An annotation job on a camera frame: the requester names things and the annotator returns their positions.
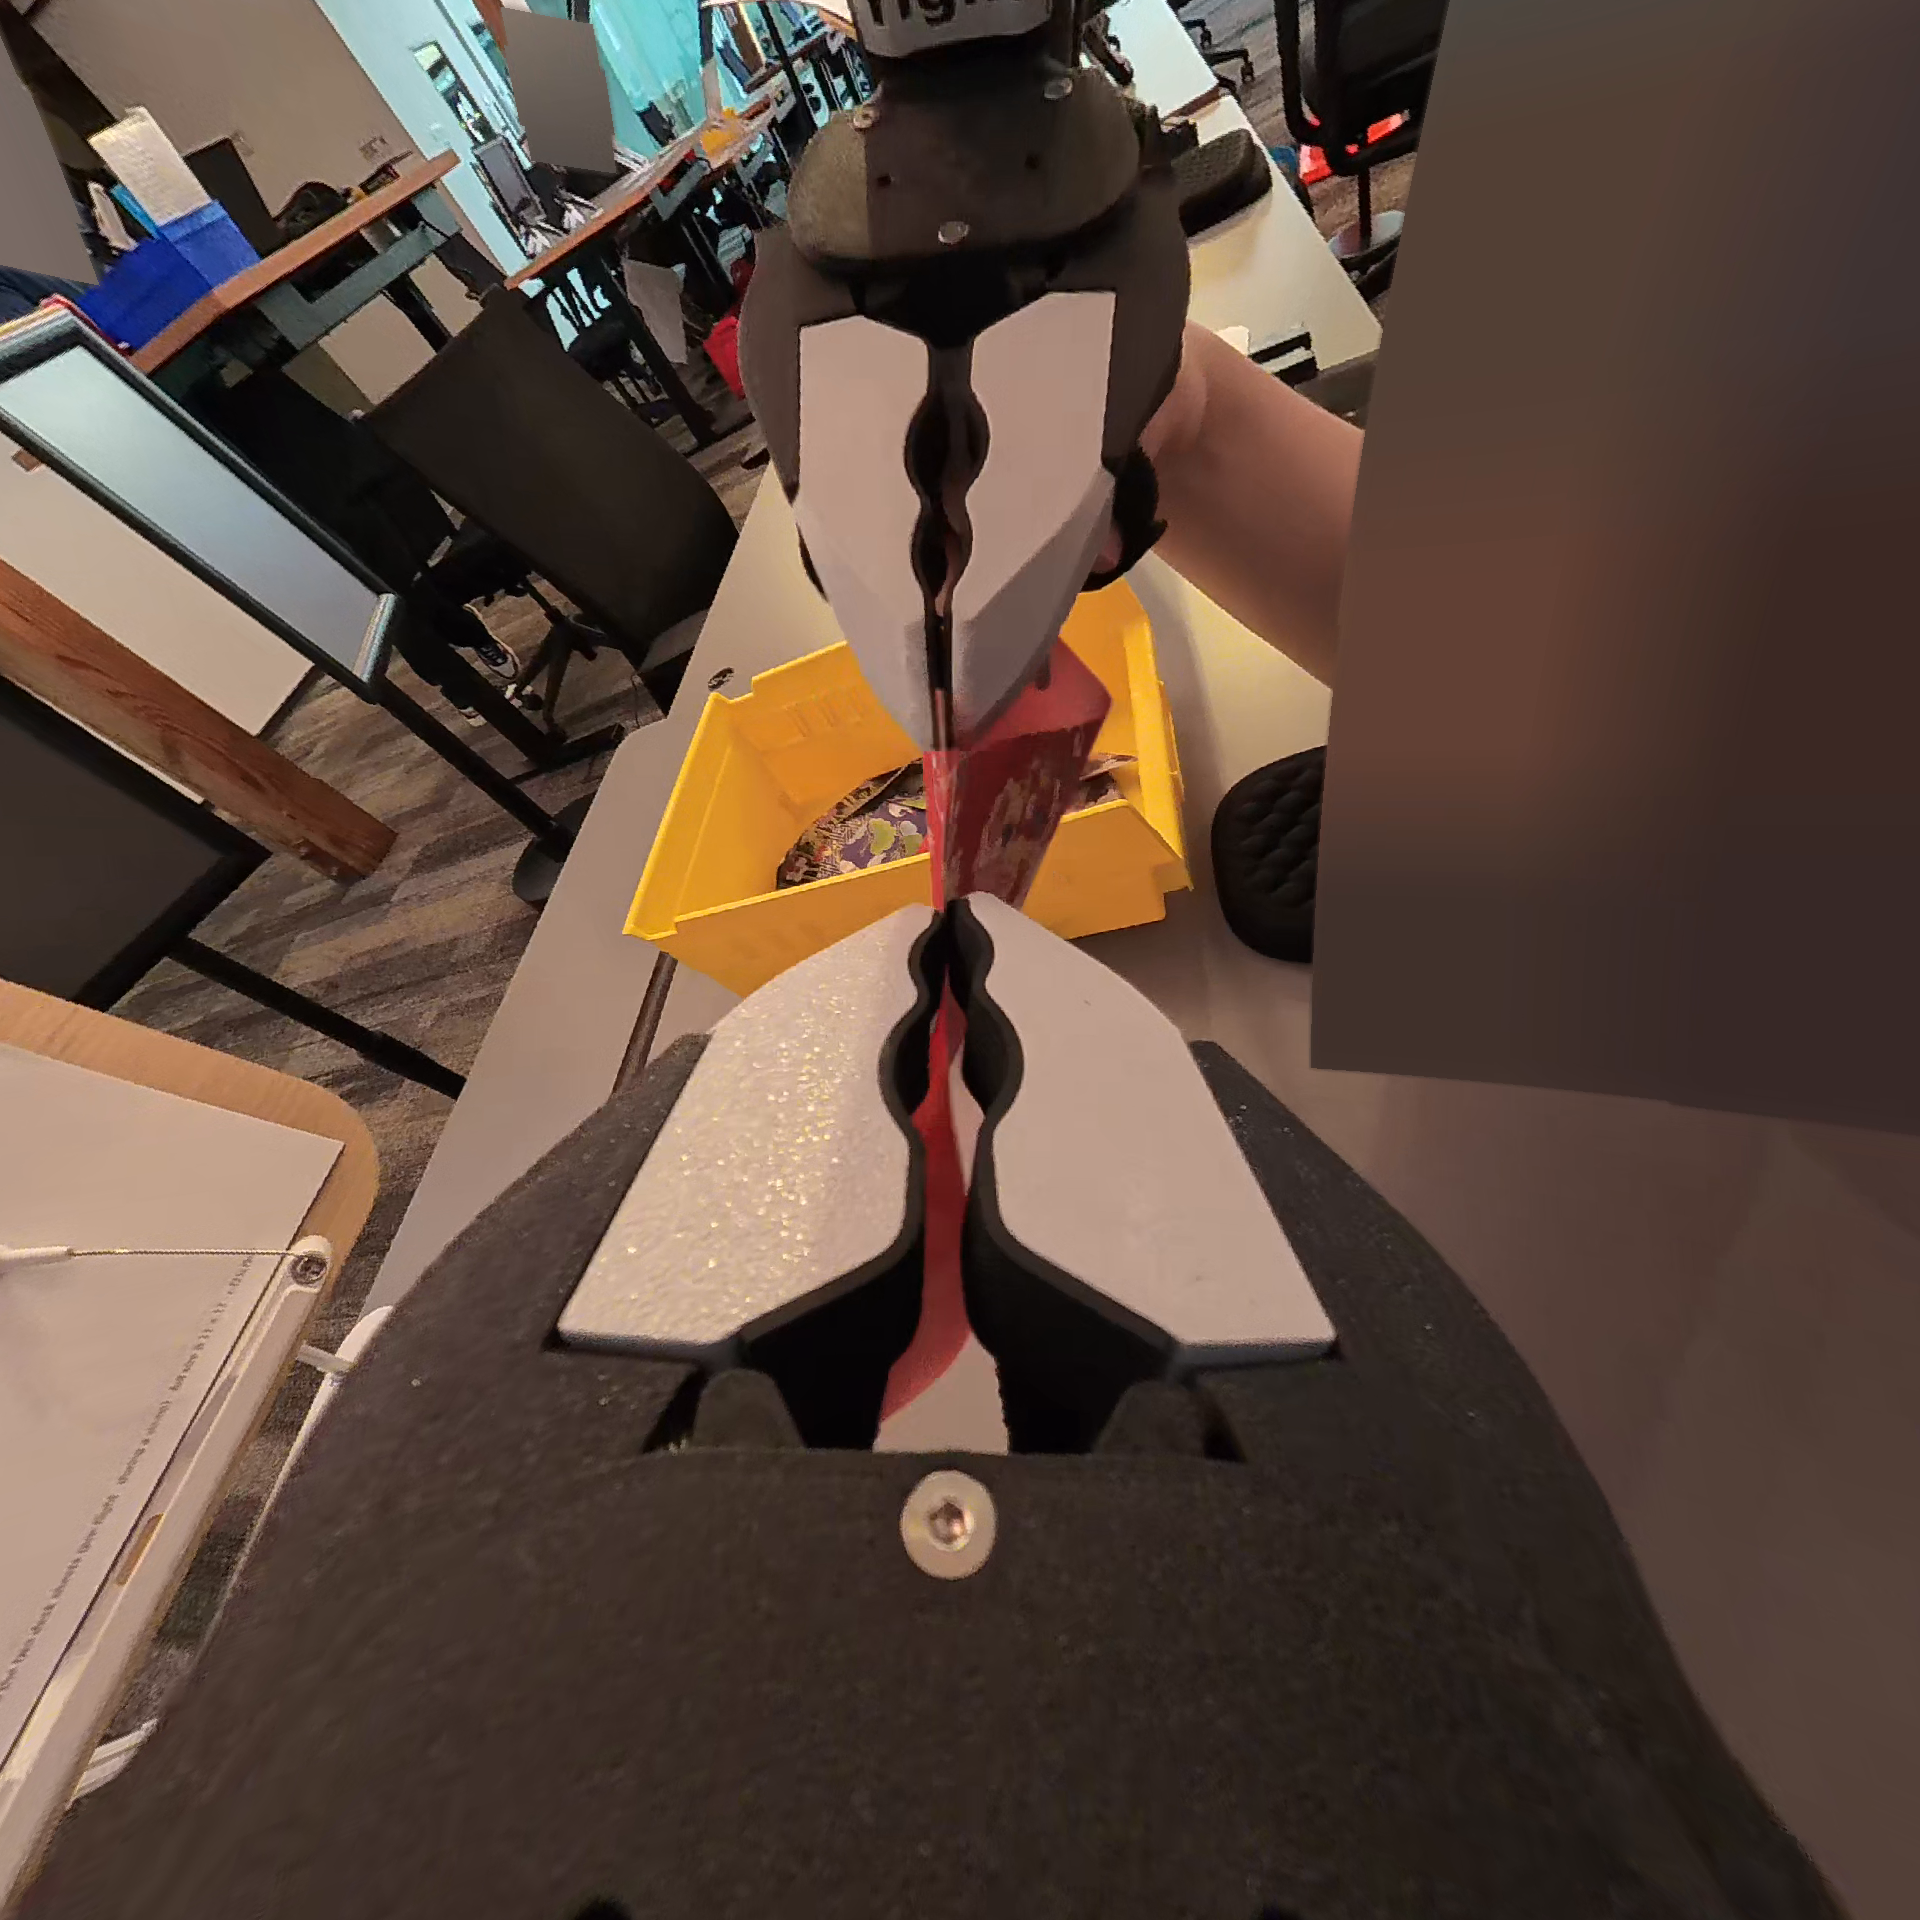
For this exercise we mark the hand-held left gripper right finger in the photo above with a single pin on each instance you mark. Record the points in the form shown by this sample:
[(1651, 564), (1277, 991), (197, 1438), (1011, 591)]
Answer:
[(1140, 1184)]

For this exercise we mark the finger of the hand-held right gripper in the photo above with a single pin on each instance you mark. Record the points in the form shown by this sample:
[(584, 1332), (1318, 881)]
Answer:
[(1042, 452), (854, 481)]

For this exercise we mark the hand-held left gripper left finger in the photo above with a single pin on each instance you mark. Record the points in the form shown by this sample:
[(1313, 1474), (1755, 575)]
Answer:
[(749, 1184)]

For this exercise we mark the yellow plastic bin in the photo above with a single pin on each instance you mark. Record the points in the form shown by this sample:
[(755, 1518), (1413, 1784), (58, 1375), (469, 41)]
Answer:
[(705, 901)]

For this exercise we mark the red floral origami paper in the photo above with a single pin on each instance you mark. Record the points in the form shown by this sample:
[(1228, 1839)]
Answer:
[(997, 820)]

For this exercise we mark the person's right forearm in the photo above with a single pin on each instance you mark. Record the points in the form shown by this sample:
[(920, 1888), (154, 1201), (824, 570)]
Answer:
[(1290, 525)]

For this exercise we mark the person's right hand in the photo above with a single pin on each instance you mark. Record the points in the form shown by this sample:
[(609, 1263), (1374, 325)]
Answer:
[(1194, 422)]

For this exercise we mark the black chair armrest pad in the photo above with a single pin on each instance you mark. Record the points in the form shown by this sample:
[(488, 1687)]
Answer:
[(1267, 856)]

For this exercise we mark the pile of folded origami papers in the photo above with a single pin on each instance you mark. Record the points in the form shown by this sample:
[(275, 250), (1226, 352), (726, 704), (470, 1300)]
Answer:
[(861, 840)]

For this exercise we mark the black mesh office chair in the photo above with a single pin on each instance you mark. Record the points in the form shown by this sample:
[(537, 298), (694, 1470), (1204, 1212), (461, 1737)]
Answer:
[(1348, 60)]

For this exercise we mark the wooden top desk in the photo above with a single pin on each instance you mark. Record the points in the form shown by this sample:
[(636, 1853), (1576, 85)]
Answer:
[(345, 210)]

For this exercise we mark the white board stand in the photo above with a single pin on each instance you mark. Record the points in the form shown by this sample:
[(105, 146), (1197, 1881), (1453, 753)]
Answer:
[(195, 1464)]

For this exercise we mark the wooden instruction board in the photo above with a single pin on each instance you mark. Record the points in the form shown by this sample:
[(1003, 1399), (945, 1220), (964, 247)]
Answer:
[(118, 1350)]

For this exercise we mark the framed screen on floor stand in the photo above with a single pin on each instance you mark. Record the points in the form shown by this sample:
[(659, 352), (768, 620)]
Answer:
[(181, 481)]

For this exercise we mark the blue storage bin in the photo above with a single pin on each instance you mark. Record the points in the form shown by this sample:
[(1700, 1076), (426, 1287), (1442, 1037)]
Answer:
[(181, 264)]

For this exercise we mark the wooden beam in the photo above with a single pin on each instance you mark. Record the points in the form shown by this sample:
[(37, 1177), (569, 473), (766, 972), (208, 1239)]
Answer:
[(181, 720)]

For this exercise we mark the white tethered pin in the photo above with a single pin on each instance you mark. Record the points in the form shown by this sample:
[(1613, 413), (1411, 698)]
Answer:
[(30, 1253)]

